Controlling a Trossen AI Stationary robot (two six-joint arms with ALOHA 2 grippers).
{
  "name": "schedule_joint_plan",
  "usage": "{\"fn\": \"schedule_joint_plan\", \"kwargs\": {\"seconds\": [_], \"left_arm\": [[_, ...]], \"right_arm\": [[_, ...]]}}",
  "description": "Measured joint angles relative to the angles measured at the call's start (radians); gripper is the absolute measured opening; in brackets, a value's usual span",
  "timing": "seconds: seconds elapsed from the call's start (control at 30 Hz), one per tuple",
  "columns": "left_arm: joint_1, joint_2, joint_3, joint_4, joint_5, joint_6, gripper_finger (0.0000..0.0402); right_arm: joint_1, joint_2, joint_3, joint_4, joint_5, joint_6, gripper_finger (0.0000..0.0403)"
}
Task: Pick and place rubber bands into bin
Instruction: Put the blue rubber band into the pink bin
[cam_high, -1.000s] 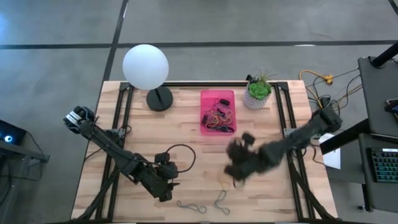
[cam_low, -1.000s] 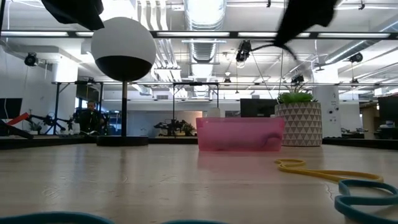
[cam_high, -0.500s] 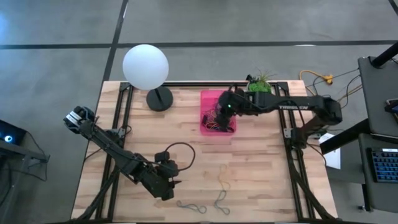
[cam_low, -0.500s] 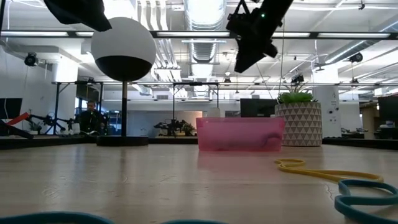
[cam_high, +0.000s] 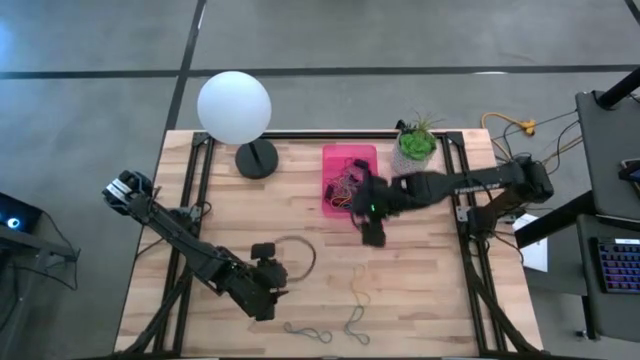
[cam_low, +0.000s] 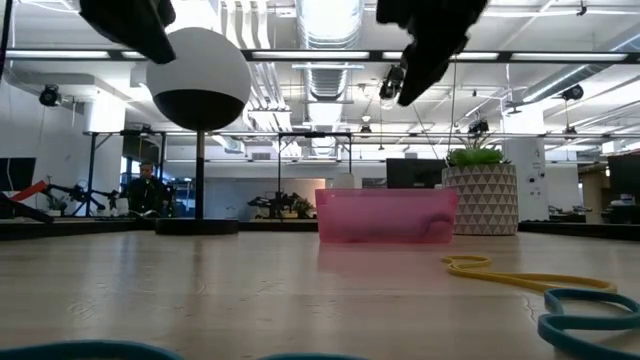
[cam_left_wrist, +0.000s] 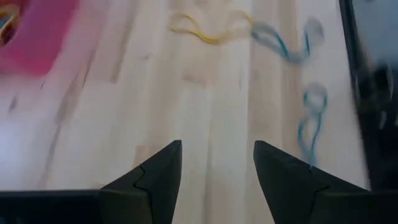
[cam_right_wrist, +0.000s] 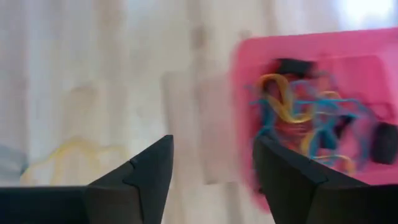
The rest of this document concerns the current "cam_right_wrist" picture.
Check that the black oval object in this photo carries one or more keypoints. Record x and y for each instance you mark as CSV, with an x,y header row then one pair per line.
x,y
385,143

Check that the yellow rubber band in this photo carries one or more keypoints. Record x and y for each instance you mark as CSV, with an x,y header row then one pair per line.
x,y
281,105
74,144

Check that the small black rubber band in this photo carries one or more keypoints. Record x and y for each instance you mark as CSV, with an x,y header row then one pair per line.
x,y
342,123

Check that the pink translucent plastic bin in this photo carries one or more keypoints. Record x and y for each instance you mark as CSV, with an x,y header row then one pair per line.
x,y
357,71

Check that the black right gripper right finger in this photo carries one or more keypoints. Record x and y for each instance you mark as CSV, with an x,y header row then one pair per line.
x,y
298,196

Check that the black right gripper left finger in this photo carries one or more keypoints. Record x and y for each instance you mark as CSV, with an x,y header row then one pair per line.
x,y
140,196

